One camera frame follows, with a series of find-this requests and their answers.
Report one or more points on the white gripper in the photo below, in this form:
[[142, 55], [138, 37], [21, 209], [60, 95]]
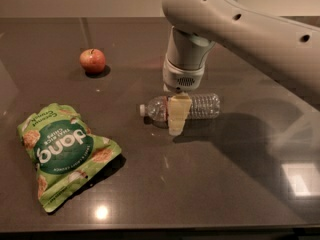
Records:
[[181, 77]]

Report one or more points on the clear plastic water bottle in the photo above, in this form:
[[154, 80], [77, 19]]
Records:
[[203, 106]]

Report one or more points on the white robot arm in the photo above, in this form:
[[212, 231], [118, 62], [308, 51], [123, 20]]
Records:
[[285, 50]]

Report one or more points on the red apple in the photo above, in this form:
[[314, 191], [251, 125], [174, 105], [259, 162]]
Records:
[[92, 61]]

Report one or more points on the green rice chips bag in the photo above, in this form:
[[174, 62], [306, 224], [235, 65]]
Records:
[[64, 151]]

